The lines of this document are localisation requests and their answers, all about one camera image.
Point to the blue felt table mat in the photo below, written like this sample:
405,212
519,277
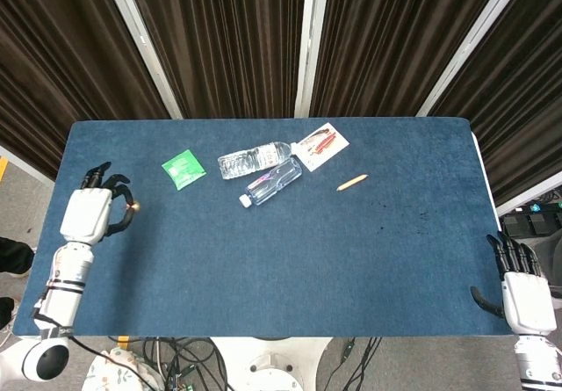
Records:
281,255

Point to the clear bottle white label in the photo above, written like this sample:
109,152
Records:
250,160

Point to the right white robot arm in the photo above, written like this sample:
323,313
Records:
538,360

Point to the white picture card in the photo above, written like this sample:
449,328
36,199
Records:
325,142

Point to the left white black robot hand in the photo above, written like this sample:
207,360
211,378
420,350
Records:
85,215

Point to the green square sachet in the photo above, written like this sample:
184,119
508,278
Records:
183,169

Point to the white partition post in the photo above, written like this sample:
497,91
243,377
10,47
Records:
309,44
142,44
470,44

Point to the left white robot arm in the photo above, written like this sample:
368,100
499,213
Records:
66,285

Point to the black foot pedal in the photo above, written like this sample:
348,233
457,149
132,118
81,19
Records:
533,225

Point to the dark brown curtain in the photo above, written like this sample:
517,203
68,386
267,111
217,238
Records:
386,39
219,39
522,101
57,57

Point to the short orange pencil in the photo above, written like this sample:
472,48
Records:
352,182

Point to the black trouser leg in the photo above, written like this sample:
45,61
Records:
5,312
15,257

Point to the floral cloth bag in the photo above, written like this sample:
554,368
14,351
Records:
114,373

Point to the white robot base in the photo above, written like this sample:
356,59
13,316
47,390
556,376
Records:
270,362

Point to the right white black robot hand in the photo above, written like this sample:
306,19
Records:
529,303

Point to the clear bottle purple label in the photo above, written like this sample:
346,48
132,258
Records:
274,182

